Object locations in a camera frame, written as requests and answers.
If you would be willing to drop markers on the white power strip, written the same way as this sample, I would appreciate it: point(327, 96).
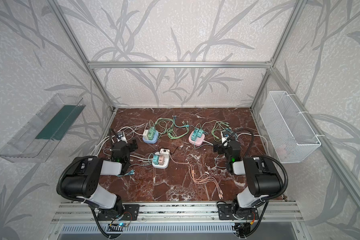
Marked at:
point(167, 160)

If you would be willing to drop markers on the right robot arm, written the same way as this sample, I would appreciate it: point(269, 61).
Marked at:
point(266, 179)

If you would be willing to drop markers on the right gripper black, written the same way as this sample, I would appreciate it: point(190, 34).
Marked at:
point(229, 145)

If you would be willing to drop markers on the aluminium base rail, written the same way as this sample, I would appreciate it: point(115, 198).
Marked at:
point(182, 212)

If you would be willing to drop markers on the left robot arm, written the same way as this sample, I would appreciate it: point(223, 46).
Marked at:
point(80, 180)

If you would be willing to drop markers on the white charger adapter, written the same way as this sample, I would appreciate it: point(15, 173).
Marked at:
point(165, 152)

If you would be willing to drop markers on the pink power strip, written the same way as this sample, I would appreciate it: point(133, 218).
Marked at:
point(198, 142)

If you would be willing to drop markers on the blue power strip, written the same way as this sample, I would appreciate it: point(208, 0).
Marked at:
point(153, 141)

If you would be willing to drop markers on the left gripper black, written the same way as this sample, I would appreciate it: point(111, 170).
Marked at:
point(120, 144)

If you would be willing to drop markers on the teal plug adapter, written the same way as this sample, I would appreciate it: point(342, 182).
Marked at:
point(155, 160)

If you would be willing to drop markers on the clear plastic wall bin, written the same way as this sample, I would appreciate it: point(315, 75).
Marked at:
point(35, 142)

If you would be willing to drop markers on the pink plug adapter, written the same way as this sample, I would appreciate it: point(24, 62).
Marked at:
point(161, 160)

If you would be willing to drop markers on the white wire mesh basket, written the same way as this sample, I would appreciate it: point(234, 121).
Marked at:
point(290, 133)

